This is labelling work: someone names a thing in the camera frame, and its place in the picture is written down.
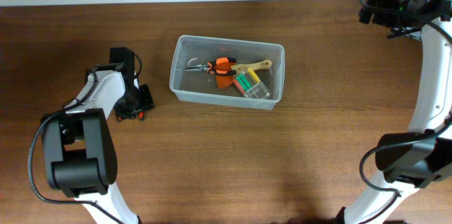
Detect small red cutting pliers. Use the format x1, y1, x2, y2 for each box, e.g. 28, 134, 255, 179
115, 111, 145, 122

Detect clear plastic container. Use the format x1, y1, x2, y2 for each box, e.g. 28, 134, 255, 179
169, 35, 285, 110

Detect orange scraper wooden handle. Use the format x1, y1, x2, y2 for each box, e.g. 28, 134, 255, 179
215, 60, 272, 89

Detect orange black long-nose pliers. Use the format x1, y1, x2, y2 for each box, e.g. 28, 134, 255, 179
184, 57, 237, 76

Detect clear screwdriver set case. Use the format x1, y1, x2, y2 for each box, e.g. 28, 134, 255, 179
232, 68, 270, 100

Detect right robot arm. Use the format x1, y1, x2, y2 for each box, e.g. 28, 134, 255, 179
334, 0, 451, 223

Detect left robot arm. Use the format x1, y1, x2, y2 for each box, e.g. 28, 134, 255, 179
33, 47, 154, 223

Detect left black cable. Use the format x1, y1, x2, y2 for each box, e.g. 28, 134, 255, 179
27, 52, 143, 224

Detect black cable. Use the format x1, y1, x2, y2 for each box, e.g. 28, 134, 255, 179
27, 52, 143, 224
356, 0, 452, 224

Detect right black cable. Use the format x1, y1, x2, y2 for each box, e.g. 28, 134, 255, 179
356, 0, 452, 224

